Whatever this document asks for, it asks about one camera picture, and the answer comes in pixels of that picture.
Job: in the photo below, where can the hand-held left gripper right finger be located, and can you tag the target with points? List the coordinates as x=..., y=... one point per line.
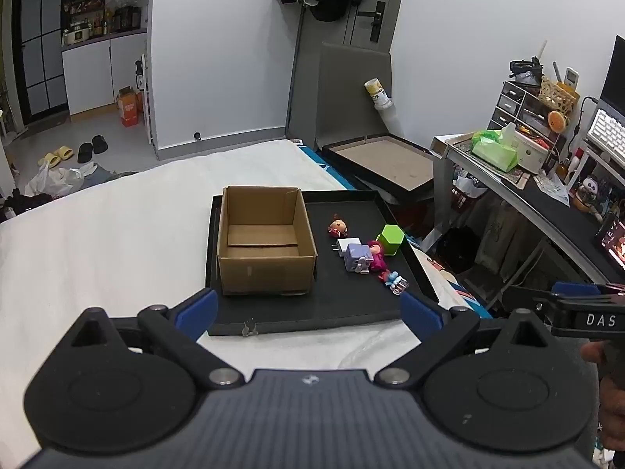
x=420, y=312

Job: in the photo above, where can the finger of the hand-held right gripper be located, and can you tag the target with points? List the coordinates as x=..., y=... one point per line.
x=530, y=298
x=576, y=288

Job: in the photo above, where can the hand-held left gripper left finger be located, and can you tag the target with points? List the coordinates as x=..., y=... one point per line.
x=195, y=310

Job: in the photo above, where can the blue figure with clear bottle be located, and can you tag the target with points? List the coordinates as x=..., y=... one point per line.
x=394, y=281

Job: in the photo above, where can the pink toy figure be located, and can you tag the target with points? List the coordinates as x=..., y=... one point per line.
x=377, y=256

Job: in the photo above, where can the green hexagonal box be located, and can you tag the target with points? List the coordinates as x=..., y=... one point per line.
x=390, y=240

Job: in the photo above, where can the black shallow tray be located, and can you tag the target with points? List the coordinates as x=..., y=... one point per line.
x=342, y=305

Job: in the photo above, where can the brown cardboard box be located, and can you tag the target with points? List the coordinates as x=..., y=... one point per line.
x=263, y=264

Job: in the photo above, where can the purple cube toy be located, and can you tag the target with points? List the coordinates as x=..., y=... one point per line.
x=358, y=256

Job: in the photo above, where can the white plug charger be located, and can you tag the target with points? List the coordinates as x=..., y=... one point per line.
x=347, y=245

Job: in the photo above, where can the red-haired doll figure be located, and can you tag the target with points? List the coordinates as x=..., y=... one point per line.
x=337, y=227

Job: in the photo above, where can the person's right hand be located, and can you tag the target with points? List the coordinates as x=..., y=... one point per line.
x=610, y=395

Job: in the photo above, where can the lit phone screen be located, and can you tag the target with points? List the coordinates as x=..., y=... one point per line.
x=613, y=242

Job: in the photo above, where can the grey desk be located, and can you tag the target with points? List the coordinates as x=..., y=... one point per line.
x=561, y=210

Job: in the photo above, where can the panda figurine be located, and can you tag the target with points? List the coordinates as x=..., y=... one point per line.
x=588, y=193

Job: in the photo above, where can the white storage box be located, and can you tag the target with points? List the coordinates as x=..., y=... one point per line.
x=532, y=151

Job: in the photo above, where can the green tissue pack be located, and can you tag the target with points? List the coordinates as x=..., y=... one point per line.
x=493, y=151

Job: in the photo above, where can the black tray with brown inside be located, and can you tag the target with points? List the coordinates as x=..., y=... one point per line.
x=385, y=161

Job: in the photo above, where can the white keyboard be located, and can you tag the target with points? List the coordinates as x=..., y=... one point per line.
x=608, y=132

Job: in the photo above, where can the orange round toy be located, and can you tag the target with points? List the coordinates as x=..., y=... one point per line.
x=556, y=120

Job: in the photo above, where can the black slipper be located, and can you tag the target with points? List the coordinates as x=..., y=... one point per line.
x=85, y=152
x=101, y=144

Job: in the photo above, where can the white plastic bag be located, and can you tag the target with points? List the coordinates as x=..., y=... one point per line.
x=53, y=180

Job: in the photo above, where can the woven basket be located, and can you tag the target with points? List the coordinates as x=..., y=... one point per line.
x=559, y=95

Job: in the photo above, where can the grey drawer organizer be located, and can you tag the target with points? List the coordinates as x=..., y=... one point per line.
x=512, y=105

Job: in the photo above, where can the orange carton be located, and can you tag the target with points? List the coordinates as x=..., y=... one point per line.
x=129, y=110

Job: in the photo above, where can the white thermometer device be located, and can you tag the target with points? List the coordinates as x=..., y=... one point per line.
x=572, y=76

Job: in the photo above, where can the black monitor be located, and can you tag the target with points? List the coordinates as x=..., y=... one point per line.
x=616, y=78

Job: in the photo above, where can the grey leaning board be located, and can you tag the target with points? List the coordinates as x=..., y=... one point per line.
x=346, y=102

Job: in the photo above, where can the white and yellow canister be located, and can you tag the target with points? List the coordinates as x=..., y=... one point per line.
x=378, y=93

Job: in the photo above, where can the white kitchen cabinet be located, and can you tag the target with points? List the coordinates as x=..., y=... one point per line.
x=93, y=73

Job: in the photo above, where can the black framed glass door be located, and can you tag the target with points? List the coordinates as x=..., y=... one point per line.
x=41, y=34

